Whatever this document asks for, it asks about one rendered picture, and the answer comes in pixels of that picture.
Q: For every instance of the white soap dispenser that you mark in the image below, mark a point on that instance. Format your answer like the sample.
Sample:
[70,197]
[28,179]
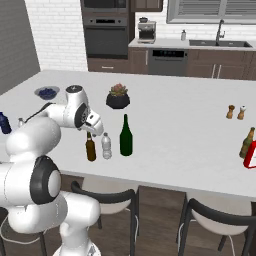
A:
[183,35]

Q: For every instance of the grey dishwasher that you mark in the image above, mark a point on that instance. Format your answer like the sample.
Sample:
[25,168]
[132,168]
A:
[167,63]

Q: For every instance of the blue bowl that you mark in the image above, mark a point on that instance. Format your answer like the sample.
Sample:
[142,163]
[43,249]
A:
[47,92]

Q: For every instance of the brown tall oven cupboard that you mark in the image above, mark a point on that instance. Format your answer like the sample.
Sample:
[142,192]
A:
[108,65]

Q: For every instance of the dark metal tap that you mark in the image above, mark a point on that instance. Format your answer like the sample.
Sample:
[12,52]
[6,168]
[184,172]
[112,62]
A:
[218,33]

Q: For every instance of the brown pepper shaker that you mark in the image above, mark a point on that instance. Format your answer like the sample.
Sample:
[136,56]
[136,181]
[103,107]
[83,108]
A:
[230,112]

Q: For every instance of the olive green glass bottle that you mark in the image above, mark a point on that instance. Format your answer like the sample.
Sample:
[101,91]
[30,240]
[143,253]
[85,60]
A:
[246,145]

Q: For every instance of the white-topped salt shaker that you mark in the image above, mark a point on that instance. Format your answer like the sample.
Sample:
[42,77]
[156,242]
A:
[241,114]

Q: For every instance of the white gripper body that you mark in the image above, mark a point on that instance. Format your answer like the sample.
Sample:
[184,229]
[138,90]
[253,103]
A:
[96,128]

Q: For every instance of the dark green glass bottle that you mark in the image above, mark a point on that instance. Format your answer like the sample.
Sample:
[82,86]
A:
[126,140]

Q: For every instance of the silver coffee machine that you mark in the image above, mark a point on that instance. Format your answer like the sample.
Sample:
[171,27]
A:
[147,31]

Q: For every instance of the succulent in black pot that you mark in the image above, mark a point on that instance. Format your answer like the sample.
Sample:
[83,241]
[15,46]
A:
[118,99]

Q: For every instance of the dark sink basin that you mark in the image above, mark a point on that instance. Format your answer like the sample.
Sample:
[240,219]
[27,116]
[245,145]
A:
[206,43]

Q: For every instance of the brown glass bottle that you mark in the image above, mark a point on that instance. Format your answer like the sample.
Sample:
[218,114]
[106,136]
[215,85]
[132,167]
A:
[90,150]

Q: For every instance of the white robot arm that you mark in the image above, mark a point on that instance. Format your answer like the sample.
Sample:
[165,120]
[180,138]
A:
[30,143]

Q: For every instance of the small clear plastic bottle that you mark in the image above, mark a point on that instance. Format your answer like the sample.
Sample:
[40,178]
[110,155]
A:
[20,122]

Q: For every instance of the brown wall cupboard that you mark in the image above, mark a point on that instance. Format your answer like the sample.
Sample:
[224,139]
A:
[146,4]

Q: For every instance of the red glass bottle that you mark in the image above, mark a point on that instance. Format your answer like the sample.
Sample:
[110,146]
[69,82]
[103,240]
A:
[250,156]

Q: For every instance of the blue plastic bottle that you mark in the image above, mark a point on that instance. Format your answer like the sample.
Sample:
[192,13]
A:
[4,125]

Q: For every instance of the black wall oven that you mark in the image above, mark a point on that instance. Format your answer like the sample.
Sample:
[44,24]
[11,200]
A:
[106,38]

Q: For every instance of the brown lower cupboard run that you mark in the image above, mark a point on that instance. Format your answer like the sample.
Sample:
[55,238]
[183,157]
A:
[203,65]

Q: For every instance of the grey window blind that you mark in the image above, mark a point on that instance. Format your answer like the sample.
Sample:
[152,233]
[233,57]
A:
[206,10]

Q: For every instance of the black microwave oven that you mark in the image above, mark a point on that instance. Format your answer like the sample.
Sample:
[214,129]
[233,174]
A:
[105,4]

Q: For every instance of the black and white stool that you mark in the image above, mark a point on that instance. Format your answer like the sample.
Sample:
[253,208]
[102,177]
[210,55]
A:
[220,216]
[110,196]

